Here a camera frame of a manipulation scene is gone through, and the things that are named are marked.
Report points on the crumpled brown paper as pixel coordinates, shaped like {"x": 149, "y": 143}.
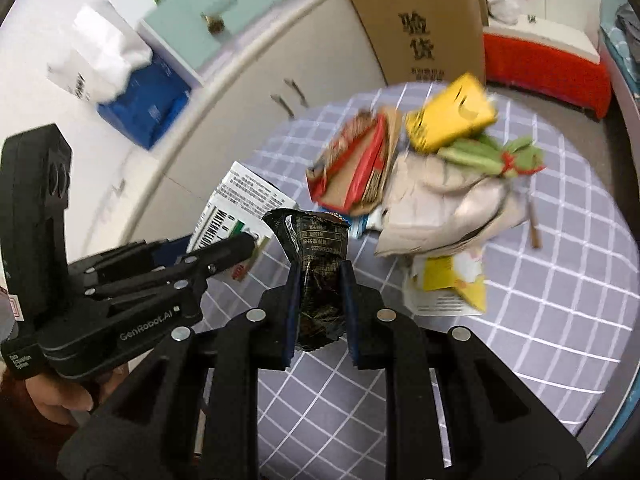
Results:
{"x": 430, "y": 210}

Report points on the round table, checkered cloth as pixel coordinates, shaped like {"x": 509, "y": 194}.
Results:
{"x": 550, "y": 285}

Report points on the grey duvet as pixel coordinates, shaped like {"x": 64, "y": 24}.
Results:
{"x": 629, "y": 22}

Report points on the cream cabinet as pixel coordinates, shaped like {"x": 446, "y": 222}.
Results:
{"x": 240, "y": 90}

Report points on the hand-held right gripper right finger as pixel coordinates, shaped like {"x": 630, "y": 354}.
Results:
{"x": 350, "y": 310}

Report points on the teal drawer unit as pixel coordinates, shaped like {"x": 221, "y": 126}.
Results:
{"x": 190, "y": 35}

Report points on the person's left forearm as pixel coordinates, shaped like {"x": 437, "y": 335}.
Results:
{"x": 20, "y": 445}

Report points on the yellow white packet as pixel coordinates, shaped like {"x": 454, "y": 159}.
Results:
{"x": 450, "y": 275}

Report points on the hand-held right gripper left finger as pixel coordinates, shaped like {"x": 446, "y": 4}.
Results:
{"x": 292, "y": 310}

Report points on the blue white wrapper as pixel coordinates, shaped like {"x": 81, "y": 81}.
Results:
{"x": 362, "y": 225}

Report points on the yellow box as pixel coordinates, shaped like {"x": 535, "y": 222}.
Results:
{"x": 450, "y": 115}

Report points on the green wrapper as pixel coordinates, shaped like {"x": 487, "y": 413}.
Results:
{"x": 475, "y": 157}

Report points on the person's left hand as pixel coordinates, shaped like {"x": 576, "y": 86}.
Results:
{"x": 65, "y": 400}

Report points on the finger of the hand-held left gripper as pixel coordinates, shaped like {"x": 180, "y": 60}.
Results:
{"x": 125, "y": 257}
{"x": 230, "y": 252}

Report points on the red storage bench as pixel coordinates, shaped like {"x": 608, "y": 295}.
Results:
{"x": 545, "y": 75}

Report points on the red cardboard snack box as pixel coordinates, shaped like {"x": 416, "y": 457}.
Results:
{"x": 350, "y": 170}

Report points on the bed with teal sheet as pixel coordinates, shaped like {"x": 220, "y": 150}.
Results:
{"x": 612, "y": 50}

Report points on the large cardboard box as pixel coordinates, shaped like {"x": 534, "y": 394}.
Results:
{"x": 400, "y": 0}

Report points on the blue box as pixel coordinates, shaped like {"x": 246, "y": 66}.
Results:
{"x": 150, "y": 105}

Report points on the white printed carton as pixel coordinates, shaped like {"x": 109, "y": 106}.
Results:
{"x": 235, "y": 195}

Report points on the black snack wrapper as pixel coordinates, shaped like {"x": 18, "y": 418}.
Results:
{"x": 315, "y": 255}

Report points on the wooden stick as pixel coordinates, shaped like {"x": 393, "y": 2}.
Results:
{"x": 534, "y": 227}

